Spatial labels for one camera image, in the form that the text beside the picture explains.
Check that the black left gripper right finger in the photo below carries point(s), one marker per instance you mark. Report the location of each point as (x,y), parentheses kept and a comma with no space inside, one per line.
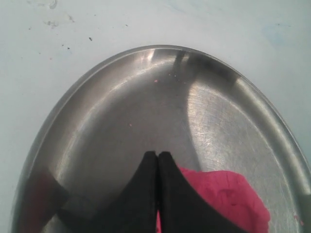
(182,209)

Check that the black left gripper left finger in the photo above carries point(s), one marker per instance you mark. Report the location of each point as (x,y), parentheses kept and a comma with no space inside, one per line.
(135,209)

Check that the pink clay lump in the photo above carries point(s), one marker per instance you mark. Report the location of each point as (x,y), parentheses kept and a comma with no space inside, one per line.
(230,194)

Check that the round steel plate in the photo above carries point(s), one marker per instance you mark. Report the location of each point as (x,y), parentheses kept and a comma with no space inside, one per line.
(160,98)

